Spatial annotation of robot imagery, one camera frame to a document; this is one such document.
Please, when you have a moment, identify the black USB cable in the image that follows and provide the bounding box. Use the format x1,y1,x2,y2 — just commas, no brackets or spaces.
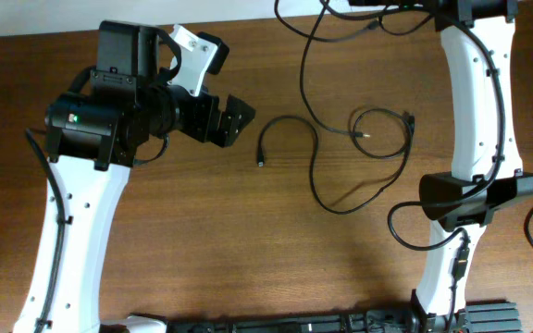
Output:
255,106,416,216
273,0,434,140

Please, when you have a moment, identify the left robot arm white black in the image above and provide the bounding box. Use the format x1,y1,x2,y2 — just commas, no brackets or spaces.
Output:
14,20,255,332

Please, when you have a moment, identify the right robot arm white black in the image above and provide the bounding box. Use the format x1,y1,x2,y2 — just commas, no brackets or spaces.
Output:
375,1,533,332

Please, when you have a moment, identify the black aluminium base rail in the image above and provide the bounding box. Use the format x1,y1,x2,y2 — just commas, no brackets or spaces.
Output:
167,302,523,333

